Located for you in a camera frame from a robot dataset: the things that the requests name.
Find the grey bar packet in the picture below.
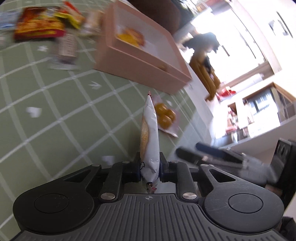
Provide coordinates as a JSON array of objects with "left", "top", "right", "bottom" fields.
[{"left": 48, "top": 34, "right": 79, "bottom": 71}]

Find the packet of brown eggs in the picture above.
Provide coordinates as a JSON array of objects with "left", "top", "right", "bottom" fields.
[{"left": 152, "top": 95, "right": 180, "bottom": 138}]

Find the brown upholstered chair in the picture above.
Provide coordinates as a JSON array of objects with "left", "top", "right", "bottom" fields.
[{"left": 128, "top": 0, "right": 181, "bottom": 35}]

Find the red spicy snack packet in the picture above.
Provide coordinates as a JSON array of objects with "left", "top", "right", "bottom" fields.
[{"left": 14, "top": 6, "right": 65, "bottom": 41}]

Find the yellow red biscuit packet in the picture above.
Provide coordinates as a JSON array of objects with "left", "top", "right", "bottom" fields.
[{"left": 54, "top": 1, "right": 85, "bottom": 29}]

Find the pink cardboard box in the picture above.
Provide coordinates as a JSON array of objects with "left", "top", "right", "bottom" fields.
[{"left": 94, "top": 1, "right": 192, "bottom": 94}]

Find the green grid tablecloth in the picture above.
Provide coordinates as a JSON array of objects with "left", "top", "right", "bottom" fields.
[{"left": 0, "top": 0, "right": 213, "bottom": 239}]

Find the tan chair with dark clothes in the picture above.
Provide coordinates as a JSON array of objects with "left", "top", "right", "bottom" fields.
[{"left": 182, "top": 33, "right": 221, "bottom": 101}]

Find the white snack packet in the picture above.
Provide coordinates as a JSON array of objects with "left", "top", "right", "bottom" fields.
[{"left": 140, "top": 92, "right": 160, "bottom": 193}]

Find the yellow snack packet in box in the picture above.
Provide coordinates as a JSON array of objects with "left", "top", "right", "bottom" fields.
[{"left": 116, "top": 28, "right": 145, "bottom": 48}]

